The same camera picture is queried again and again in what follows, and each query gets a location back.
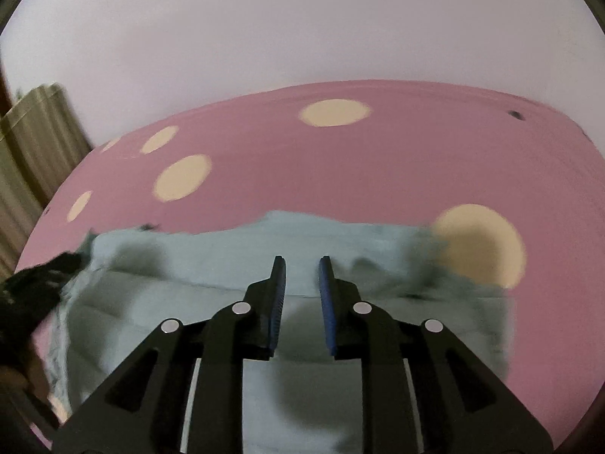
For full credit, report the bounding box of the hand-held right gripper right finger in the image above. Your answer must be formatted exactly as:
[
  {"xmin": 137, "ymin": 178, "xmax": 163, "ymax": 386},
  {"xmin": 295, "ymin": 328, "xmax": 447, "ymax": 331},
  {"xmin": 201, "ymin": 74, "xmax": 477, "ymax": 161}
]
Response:
[{"xmin": 319, "ymin": 255, "xmax": 554, "ymax": 454}]

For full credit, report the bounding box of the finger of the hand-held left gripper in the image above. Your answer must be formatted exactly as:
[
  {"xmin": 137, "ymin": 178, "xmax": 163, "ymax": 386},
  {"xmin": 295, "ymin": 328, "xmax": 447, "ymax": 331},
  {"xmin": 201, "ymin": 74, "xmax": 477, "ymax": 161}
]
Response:
[{"xmin": 16, "ymin": 252, "xmax": 93, "ymax": 294}]

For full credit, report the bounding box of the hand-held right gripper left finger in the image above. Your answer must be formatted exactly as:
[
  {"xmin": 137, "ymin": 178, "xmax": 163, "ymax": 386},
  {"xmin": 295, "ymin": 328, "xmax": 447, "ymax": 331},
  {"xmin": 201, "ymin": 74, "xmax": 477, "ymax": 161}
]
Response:
[{"xmin": 53, "ymin": 255, "xmax": 287, "ymax": 454}]

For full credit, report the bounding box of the light blue quilted jacket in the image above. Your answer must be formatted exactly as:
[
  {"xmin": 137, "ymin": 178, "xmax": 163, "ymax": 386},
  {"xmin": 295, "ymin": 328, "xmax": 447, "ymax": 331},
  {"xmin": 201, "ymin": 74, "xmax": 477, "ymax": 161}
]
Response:
[{"xmin": 47, "ymin": 210, "xmax": 517, "ymax": 454}]

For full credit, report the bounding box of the striped headboard cushion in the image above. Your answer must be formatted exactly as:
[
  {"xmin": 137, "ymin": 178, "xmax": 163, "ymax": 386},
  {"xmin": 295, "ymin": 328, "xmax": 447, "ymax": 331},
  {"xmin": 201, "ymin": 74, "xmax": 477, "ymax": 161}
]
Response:
[{"xmin": 0, "ymin": 82, "xmax": 95, "ymax": 280}]

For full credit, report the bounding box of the pink dotted bed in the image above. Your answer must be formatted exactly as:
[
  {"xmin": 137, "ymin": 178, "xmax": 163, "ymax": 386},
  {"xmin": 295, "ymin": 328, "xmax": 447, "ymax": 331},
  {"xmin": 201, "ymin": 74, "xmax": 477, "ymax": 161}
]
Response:
[{"xmin": 14, "ymin": 79, "xmax": 599, "ymax": 454}]

